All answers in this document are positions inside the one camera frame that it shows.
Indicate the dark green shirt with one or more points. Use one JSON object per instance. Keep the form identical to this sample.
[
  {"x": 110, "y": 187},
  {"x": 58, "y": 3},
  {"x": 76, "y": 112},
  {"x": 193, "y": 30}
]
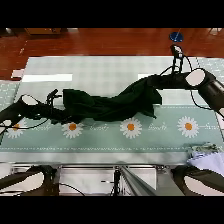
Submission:
[{"x": 110, "y": 105}]

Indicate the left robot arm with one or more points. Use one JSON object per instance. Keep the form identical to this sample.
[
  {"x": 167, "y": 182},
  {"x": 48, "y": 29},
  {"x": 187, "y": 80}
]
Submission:
[{"x": 20, "y": 106}]

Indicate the green patterned garment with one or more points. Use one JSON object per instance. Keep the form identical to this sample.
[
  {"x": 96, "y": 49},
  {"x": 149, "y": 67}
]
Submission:
[{"x": 201, "y": 148}]

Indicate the blue round disc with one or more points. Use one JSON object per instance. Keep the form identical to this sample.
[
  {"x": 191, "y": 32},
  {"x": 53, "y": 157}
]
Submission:
[{"x": 176, "y": 36}]

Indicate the pale blue garment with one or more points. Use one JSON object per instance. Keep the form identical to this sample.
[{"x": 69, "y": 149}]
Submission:
[{"x": 208, "y": 163}]

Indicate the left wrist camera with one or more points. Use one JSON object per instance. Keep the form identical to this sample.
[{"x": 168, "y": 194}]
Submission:
[{"x": 52, "y": 95}]

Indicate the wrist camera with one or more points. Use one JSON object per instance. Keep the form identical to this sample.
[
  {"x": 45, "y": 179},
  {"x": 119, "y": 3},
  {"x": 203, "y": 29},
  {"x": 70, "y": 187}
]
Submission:
[
  {"x": 176, "y": 53},
  {"x": 52, "y": 95}
]

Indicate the silver frame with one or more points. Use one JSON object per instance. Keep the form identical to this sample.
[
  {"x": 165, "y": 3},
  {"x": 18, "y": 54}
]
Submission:
[{"x": 146, "y": 186}]

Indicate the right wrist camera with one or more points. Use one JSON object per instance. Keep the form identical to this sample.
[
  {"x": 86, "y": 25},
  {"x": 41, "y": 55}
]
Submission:
[{"x": 176, "y": 53}]

